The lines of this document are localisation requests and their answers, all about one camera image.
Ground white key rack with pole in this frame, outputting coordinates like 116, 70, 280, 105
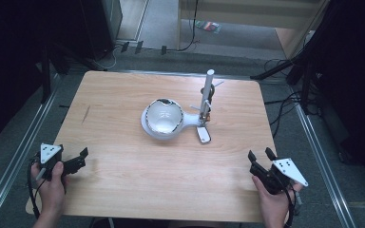
140, 68, 226, 141

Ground dark curtain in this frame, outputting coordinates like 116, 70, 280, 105
306, 0, 365, 182
0, 0, 87, 151

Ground leather keychain with bear charm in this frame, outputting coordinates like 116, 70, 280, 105
199, 82, 217, 124

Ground silver car key with lanyard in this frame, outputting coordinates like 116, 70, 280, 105
197, 99, 213, 145

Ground colourful packet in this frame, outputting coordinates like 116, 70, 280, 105
195, 20, 223, 34

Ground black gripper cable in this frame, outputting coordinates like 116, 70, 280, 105
27, 159, 43, 220
279, 177, 302, 228

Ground white floor cable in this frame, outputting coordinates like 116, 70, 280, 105
92, 47, 122, 72

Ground person's right hand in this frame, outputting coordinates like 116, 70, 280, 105
251, 175, 304, 224

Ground metal floor rail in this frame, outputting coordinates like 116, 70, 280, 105
292, 94, 359, 228
0, 71, 62, 228

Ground dark cabinet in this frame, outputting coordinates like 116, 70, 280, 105
78, 0, 124, 62

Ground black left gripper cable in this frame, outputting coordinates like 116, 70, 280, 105
27, 159, 43, 220

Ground black floor cables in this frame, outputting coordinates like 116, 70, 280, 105
262, 58, 302, 140

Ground light wooden shelf unit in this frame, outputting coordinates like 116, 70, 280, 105
176, 0, 332, 61

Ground person's left hand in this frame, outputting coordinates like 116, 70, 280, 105
29, 161, 69, 218

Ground black metal stand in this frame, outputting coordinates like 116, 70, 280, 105
39, 40, 78, 105
249, 52, 319, 116

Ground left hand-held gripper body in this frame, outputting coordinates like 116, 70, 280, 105
33, 142, 67, 182

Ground white bowl with silver rim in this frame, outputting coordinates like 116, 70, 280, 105
144, 97, 185, 135

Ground black hanging cable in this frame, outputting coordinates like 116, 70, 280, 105
177, 0, 202, 53

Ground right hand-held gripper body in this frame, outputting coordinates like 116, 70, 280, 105
264, 157, 310, 196

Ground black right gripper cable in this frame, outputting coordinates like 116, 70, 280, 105
279, 177, 302, 228

